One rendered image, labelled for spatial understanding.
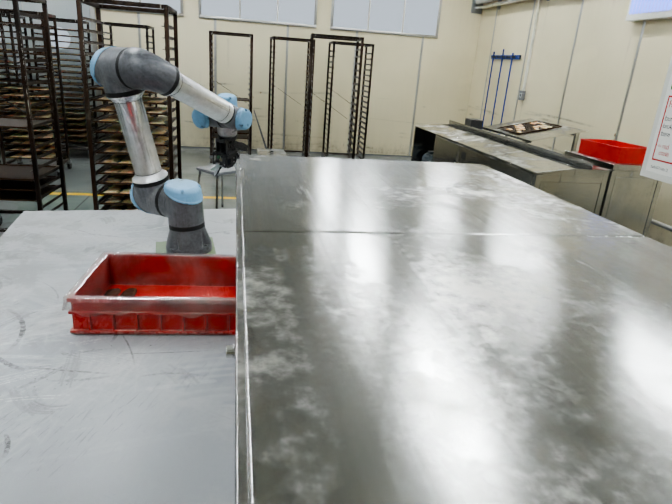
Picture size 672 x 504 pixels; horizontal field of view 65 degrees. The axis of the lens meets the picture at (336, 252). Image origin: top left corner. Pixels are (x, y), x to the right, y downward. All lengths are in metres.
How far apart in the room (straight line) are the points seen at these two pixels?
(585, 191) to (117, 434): 4.07
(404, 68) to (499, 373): 8.97
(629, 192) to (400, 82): 5.12
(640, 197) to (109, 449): 4.68
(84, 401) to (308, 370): 0.89
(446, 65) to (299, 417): 9.28
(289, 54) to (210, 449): 8.16
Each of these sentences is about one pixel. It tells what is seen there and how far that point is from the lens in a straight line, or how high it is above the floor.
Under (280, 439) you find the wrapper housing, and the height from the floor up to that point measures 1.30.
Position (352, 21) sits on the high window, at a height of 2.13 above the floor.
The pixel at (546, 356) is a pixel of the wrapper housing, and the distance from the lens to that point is 0.40.
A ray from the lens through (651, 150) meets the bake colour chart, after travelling 1.52.
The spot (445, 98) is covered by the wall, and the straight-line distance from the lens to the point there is 9.54.
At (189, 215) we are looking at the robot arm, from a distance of 1.75.
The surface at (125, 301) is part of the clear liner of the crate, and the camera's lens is 1.36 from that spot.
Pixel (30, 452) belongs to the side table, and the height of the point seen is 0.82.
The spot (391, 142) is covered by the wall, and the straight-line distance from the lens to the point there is 9.33.
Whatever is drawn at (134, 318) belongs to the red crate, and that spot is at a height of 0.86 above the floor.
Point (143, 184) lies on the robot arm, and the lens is 1.83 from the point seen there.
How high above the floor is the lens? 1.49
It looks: 20 degrees down
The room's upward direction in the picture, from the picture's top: 4 degrees clockwise
